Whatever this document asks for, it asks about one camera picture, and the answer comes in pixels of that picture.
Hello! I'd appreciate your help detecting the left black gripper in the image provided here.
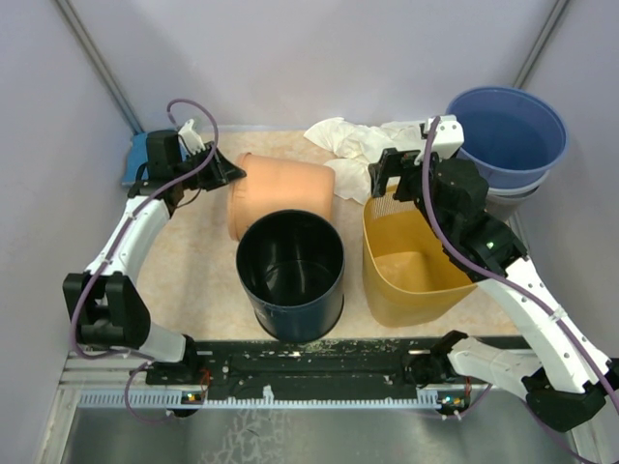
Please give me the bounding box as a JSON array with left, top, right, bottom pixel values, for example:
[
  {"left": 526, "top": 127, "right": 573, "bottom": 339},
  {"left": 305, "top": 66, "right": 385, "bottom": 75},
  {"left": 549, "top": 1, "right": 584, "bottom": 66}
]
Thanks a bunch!
[{"left": 174, "top": 141, "right": 247, "bottom": 192}]

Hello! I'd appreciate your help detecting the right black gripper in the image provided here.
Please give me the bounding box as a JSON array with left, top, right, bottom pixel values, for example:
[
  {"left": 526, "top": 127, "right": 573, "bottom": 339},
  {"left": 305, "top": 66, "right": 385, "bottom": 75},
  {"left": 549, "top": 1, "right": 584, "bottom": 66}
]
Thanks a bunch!
[{"left": 368, "top": 146, "right": 452, "bottom": 240}]

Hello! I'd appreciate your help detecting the orange cartoon plastic bucket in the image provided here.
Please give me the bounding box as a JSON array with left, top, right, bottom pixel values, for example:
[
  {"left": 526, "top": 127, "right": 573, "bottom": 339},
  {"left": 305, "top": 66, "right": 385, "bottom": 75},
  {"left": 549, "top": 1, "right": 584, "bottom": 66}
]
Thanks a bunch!
[{"left": 227, "top": 153, "right": 335, "bottom": 241}]

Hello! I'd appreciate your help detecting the dark blue cylindrical bin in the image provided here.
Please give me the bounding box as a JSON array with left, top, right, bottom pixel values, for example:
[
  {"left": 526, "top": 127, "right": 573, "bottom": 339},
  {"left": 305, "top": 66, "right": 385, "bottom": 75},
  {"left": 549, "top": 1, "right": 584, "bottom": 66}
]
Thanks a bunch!
[{"left": 236, "top": 210, "right": 345, "bottom": 343}]

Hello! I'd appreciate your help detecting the grey slotted plastic bin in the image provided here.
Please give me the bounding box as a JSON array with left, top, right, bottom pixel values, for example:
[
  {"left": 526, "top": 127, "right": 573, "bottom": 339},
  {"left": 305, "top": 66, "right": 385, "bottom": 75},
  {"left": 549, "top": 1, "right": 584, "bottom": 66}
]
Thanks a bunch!
[{"left": 486, "top": 171, "right": 549, "bottom": 221}]

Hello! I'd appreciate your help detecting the yellow slotted plastic basket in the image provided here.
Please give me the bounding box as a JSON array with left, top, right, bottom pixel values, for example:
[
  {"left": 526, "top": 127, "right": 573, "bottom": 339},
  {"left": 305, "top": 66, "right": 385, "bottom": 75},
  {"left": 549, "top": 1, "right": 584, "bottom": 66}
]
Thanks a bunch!
[{"left": 363, "top": 187, "right": 476, "bottom": 328}]

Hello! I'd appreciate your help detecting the blue plastic bucket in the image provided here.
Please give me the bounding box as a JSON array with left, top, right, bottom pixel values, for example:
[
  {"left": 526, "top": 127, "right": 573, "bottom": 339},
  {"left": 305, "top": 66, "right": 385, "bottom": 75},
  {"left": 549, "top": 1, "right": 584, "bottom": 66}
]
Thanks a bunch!
[{"left": 446, "top": 86, "right": 569, "bottom": 188}]

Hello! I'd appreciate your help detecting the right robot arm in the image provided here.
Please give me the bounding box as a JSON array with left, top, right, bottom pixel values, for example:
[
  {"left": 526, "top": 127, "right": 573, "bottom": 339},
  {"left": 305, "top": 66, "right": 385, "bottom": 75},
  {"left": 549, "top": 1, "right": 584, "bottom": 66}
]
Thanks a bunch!
[{"left": 368, "top": 149, "right": 618, "bottom": 432}]

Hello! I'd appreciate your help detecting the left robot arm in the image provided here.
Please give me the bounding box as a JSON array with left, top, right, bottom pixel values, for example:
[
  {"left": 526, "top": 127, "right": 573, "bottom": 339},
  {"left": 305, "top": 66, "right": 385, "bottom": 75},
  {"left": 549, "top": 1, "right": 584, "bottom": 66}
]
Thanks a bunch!
[{"left": 63, "top": 122, "right": 246, "bottom": 384}]

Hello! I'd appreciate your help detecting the white crumpled cloth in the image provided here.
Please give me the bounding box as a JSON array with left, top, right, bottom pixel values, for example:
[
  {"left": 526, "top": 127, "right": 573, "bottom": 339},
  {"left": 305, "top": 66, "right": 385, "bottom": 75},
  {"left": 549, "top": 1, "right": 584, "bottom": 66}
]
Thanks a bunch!
[{"left": 304, "top": 117, "right": 425, "bottom": 204}]

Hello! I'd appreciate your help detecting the blue folded towel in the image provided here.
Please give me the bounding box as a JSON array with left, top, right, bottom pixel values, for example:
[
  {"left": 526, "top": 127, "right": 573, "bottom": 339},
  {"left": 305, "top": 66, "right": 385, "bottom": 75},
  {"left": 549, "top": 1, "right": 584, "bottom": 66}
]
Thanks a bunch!
[{"left": 121, "top": 132, "right": 148, "bottom": 189}]

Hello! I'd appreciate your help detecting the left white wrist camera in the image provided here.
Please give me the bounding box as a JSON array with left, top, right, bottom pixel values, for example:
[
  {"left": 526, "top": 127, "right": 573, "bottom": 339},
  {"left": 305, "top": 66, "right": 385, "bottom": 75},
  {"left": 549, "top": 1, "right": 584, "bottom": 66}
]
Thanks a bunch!
[{"left": 178, "top": 119, "right": 205, "bottom": 156}]

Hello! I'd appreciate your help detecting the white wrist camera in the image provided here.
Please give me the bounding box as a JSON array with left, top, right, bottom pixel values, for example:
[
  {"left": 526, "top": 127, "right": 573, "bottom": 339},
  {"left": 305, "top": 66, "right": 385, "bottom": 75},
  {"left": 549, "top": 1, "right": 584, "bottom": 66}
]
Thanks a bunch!
[
  {"left": 418, "top": 114, "right": 464, "bottom": 161},
  {"left": 178, "top": 119, "right": 205, "bottom": 156}
]

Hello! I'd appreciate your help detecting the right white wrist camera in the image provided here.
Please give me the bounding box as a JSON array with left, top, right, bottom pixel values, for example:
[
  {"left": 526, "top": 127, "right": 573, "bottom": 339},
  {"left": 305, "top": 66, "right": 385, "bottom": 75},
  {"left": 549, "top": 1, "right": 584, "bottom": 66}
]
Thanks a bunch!
[{"left": 418, "top": 114, "right": 464, "bottom": 161}]

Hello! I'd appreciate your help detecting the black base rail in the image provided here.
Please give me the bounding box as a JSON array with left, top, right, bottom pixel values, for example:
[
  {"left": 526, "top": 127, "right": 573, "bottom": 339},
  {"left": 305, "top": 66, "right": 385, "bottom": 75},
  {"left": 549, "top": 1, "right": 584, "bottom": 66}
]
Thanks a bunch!
[{"left": 76, "top": 335, "right": 533, "bottom": 420}]

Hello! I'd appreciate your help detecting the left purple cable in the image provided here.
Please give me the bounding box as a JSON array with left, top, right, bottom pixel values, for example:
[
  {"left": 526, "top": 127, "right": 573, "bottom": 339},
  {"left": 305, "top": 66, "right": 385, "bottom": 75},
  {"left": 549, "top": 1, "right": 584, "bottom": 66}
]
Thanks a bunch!
[{"left": 70, "top": 99, "right": 219, "bottom": 424}]

